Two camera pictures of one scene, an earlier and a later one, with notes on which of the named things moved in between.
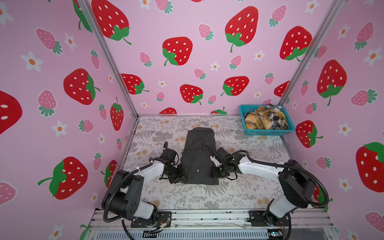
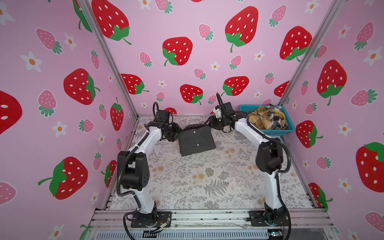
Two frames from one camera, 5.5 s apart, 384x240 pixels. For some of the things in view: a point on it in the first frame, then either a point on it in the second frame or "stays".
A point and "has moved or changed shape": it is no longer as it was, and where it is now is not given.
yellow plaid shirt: x=260 y=119 stays
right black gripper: x=213 y=174 to x=212 y=121
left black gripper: x=176 y=173 to x=174 y=132
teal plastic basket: x=246 y=109 stays
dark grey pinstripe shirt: x=200 y=145 has moved or changed shape
